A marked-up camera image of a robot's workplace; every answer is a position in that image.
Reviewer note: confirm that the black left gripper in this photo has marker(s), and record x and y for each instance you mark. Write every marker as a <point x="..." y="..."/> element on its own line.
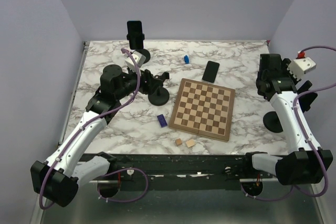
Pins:
<point x="152" y="83"/>

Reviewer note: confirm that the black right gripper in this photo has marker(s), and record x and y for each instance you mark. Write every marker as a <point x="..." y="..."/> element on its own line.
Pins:
<point x="284" y="65"/>

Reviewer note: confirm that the black phone stand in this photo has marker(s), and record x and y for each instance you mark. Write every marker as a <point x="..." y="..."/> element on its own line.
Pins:
<point x="160" y="94"/>
<point x="272" y="123"/>
<point x="140" y="51"/>

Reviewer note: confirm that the blue phone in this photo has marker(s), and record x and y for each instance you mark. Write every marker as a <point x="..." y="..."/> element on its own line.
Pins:
<point x="307" y="99"/>

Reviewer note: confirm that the silver black smartphone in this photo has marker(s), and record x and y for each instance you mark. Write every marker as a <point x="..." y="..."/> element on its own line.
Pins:
<point x="210" y="72"/>

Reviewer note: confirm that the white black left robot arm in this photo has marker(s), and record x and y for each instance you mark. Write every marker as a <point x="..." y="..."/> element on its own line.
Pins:
<point x="59" y="177"/>

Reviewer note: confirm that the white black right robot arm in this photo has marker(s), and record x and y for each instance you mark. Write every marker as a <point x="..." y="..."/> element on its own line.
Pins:
<point x="306" y="162"/>

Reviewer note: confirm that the black back phone stand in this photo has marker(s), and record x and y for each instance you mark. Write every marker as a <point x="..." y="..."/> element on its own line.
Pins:
<point x="140" y="51"/>

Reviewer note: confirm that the black phone in back stand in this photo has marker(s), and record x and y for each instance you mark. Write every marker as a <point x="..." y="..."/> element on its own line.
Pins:
<point x="135" y="27"/>

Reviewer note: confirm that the dark blue rectangular block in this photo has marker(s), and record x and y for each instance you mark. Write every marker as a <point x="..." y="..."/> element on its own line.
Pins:
<point x="162" y="121"/>

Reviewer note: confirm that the blue chess piece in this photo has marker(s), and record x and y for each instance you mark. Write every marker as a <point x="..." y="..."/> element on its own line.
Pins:
<point x="186" y="59"/>

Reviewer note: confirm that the wooden chessboard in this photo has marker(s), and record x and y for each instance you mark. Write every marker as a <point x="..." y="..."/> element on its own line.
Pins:
<point x="203" y="109"/>

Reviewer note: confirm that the brown wooden cube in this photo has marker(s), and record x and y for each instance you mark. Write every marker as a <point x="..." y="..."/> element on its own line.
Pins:
<point x="178" y="142"/>

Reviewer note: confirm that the light wooden cube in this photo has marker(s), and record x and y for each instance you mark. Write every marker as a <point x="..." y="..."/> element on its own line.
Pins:
<point x="190" y="143"/>

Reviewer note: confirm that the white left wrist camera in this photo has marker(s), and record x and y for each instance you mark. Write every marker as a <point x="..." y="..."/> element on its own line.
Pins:
<point x="138" y="58"/>

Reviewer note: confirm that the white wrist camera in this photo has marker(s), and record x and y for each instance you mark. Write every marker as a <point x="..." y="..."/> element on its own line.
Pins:
<point x="301" y="65"/>
<point x="138" y="58"/>

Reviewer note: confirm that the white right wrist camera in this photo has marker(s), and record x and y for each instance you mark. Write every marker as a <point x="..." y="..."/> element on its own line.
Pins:
<point x="301" y="65"/>

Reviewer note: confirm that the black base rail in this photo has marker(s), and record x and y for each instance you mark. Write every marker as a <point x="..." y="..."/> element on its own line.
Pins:
<point x="136" y="172"/>

